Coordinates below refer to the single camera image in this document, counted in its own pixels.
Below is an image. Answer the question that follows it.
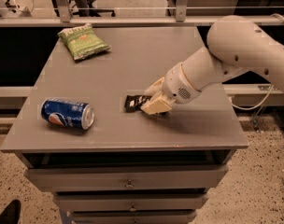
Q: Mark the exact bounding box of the bottom grey drawer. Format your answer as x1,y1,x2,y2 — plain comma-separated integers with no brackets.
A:
72,210,196,224

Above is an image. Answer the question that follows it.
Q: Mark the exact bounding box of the black rxbar chocolate wrapper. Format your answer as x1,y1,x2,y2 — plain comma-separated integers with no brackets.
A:
124,95,150,113

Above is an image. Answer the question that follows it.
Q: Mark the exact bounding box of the top grey drawer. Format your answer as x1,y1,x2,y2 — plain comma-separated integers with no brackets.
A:
24,164,228,192

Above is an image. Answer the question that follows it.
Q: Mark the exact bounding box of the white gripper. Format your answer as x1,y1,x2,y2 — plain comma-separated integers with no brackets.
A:
141,63,201,115

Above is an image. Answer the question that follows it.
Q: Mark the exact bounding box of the middle grey drawer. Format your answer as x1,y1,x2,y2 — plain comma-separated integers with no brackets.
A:
54,193,208,212

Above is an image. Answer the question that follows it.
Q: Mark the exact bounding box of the grey drawer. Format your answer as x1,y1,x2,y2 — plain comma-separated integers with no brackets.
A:
72,210,196,224
54,193,208,212
24,164,228,192

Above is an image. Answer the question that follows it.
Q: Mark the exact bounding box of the white cable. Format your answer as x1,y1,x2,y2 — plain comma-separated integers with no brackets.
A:
229,13,284,111

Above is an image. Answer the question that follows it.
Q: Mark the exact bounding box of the black object bottom left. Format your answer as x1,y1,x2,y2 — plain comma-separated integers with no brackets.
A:
0,200,21,224

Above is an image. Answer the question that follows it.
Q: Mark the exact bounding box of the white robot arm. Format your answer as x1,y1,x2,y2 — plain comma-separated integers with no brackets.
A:
141,15,284,115

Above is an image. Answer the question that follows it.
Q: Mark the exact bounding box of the blue pepsi can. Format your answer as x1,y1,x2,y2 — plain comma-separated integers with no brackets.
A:
41,98,94,130

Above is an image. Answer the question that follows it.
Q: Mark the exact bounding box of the green chip bag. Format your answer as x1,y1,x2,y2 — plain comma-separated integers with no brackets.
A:
58,23,110,61

